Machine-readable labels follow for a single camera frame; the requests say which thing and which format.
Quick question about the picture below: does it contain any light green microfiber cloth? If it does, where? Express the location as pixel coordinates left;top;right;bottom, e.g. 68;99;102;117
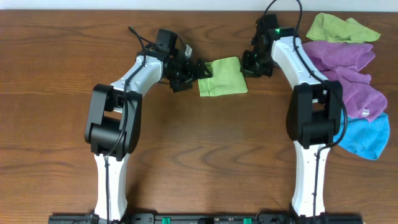
198;57;248;97

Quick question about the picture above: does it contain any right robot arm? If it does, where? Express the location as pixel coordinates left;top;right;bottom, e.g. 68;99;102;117
241;28;342;223

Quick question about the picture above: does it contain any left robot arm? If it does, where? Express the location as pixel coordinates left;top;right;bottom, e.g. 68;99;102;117
85;48;213;223

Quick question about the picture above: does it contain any olive green cloth at back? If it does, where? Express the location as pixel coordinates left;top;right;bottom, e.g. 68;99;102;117
306;12;381;44

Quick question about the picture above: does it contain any purple microfiber cloth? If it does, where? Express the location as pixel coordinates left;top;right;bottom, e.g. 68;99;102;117
303;41;387;122

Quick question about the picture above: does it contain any blue microfiber cloth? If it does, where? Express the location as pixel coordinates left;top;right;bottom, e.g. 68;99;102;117
338;113;390;160

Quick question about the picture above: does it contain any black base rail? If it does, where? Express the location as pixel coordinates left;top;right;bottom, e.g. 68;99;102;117
48;212;364;224

